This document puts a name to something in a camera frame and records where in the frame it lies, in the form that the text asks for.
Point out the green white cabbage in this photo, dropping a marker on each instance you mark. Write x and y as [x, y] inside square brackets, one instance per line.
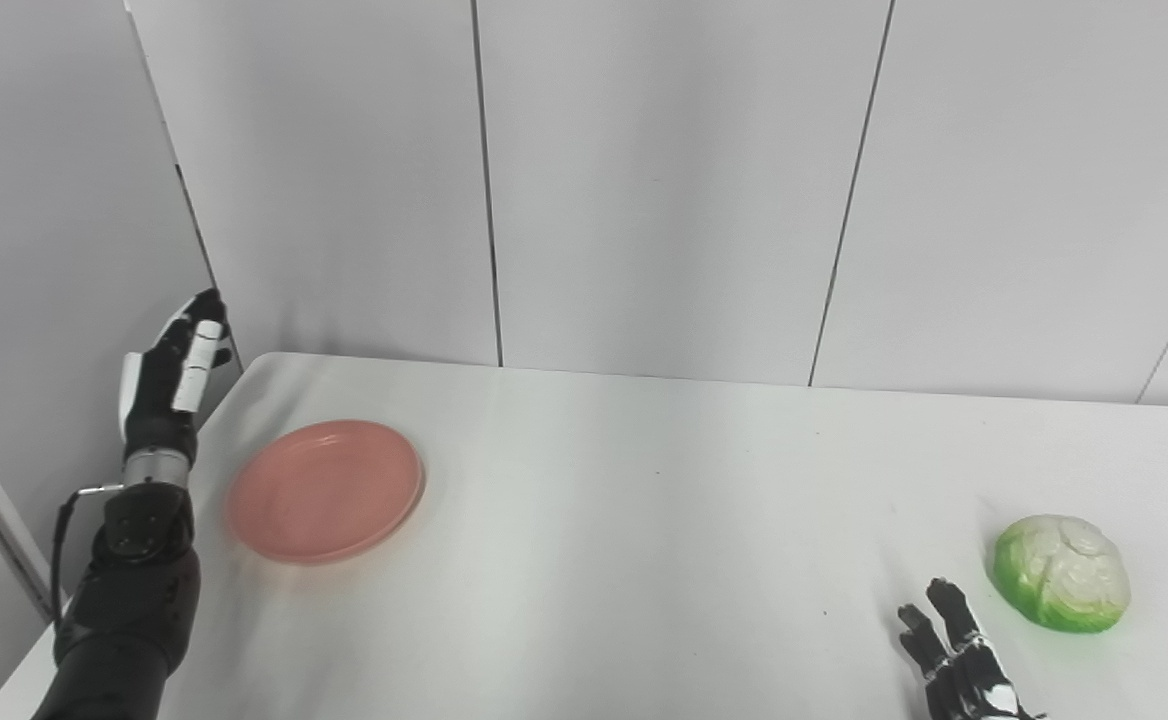
[1062, 572]

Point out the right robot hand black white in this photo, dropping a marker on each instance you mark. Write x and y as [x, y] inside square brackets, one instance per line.
[959, 665]

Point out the pink round plate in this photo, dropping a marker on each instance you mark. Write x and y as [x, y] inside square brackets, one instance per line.
[325, 491]

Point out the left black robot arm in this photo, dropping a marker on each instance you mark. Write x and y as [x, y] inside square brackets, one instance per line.
[129, 590]

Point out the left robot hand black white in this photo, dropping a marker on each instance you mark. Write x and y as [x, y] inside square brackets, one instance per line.
[169, 375]

